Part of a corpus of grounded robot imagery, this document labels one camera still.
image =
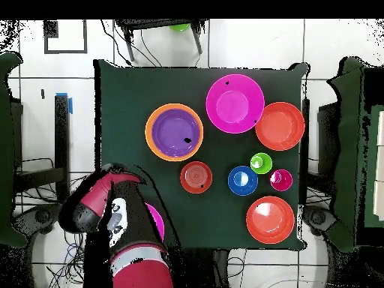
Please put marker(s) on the purple bowl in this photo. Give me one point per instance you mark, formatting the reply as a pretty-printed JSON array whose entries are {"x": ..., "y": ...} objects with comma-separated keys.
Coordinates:
[{"x": 175, "y": 133}]

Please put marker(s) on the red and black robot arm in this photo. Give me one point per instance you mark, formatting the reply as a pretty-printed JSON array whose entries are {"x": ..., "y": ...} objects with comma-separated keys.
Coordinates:
[{"x": 135, "y": 228}]

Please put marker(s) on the small red bowl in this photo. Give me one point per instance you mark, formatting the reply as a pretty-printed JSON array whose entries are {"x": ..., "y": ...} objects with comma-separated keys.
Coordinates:
[{"x": 196, "y": 177}]

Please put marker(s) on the orange bowl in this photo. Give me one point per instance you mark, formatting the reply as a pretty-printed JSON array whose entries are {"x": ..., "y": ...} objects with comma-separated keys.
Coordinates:
[{"x": 148, "y": 132}]

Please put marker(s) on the blue bowl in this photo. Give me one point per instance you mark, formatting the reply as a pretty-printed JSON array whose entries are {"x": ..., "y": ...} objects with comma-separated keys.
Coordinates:
[{"x": 243, "y": 181}]

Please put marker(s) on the green cup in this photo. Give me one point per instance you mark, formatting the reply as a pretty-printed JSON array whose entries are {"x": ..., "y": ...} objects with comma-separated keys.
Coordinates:
[{"x": 261, "y": 163}]

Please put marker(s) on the pink bowl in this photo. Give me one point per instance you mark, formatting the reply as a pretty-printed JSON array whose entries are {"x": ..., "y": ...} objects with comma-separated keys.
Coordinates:
[
  {"x": 234, "y": 103},
  {"x": 159, "y": 222}
]

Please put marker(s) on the red cup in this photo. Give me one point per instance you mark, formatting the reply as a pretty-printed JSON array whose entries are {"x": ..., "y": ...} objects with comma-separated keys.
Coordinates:
[{"x": 281, "y": 180}]

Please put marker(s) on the dark green tablecloth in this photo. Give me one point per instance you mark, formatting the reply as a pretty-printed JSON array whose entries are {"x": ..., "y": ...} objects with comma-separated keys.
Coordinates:
[{"x": 135, "y": 87}]

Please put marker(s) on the shallow red-orange bowl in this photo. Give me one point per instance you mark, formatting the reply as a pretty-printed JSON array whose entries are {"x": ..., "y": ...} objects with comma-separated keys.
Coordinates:
[{"x": 280, "y": 126}]

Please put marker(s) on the deep red-orange bowl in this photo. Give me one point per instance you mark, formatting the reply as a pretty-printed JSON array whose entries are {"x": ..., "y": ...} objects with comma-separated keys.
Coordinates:
[{"x": 270, "y": 220}]

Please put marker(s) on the lime green bowl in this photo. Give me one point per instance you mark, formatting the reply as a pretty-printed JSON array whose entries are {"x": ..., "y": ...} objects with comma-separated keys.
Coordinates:
[{"x": 180, "y": 27}]

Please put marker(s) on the blue tape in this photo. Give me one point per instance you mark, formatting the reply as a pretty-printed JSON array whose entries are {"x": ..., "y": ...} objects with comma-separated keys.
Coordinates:
[{"x": 70, "y": 106}]

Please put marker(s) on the black office chair base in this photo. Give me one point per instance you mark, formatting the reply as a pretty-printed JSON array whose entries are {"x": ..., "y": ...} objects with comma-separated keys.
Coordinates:
[
  {"x": 42, "y": 216},
  {"x": 318, "y": 218}
]

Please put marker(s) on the black stool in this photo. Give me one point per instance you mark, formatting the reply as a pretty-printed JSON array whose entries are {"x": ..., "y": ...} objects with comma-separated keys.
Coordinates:
[{"x": 156, "y": 23}]

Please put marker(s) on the green cloth side table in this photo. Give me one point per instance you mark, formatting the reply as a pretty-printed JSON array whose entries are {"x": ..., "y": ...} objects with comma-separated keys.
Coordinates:
[
  {"x": 348, "y": 150},
  {"x": 6, "y": 120}
]

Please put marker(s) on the white boxes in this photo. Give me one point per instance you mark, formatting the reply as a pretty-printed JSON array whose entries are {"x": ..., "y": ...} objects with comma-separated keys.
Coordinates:
[{"x": 380, "y": 195}]

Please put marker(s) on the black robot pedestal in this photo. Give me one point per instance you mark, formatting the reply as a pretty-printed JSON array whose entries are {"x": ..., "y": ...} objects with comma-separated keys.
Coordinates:
[{"x": 198, "y": 270}]

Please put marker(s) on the black table frame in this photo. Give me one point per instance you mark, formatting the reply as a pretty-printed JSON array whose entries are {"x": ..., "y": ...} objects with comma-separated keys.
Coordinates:
[
  {"x": 305, "y": 135},
  {"x": 61, "y": 135}
]

